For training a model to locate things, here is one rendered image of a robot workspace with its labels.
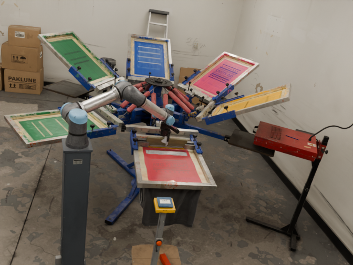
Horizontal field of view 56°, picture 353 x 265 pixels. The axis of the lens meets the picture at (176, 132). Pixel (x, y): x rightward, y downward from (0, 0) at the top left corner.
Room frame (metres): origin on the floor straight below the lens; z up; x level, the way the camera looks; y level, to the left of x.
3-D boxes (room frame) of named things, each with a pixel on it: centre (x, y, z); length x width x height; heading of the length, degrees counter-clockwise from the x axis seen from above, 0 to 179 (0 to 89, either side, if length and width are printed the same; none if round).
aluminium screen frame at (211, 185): (2.38, 0.02, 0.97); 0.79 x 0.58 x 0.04; 14
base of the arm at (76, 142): (1.94, 0.64, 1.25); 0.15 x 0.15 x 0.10
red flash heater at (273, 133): (3.02, -1.09, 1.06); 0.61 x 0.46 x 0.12; 74
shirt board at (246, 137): (3.22, -0.36, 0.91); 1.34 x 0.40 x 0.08; 74
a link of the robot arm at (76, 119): (1.95, 0.65, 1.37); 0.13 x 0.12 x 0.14; 39
